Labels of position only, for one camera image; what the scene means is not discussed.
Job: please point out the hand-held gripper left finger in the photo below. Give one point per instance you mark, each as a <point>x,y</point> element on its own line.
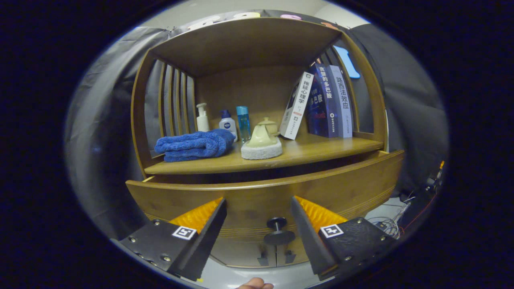
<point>209,237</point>

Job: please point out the white book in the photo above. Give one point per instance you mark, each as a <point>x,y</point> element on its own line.
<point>297,106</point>

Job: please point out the black equipment with orange part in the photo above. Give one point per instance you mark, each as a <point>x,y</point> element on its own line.
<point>431,180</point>

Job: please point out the black drawer knob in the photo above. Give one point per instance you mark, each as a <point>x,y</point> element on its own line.
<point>278,233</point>

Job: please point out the wooden cabinet door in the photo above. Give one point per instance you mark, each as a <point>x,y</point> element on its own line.
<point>298,249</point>
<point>241,253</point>

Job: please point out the wooden drawer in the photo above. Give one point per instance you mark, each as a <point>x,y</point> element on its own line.
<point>257,196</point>

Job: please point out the white bottle with blue cap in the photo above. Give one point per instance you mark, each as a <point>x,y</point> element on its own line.
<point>227,122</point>

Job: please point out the dark blue book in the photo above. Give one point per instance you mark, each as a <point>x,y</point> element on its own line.
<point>323,104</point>

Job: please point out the beige lidded tea cup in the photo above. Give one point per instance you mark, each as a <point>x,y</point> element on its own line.
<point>270,124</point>

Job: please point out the pale purple book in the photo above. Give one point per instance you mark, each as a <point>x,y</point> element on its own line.
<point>343,102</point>

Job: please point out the clear blue bottle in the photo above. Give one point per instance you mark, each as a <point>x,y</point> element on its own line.
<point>243,120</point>

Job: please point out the folded blue towel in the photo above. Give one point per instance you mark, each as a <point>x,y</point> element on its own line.
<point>192,144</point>

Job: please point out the white pump bottle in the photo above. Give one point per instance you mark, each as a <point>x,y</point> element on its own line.
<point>202,118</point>

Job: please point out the wooden countertop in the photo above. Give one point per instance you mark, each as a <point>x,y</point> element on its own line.
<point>313,150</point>

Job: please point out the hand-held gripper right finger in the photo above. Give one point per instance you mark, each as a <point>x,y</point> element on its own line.
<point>309,237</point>

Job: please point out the wooden cabinet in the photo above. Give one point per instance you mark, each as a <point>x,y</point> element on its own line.
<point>241,44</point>

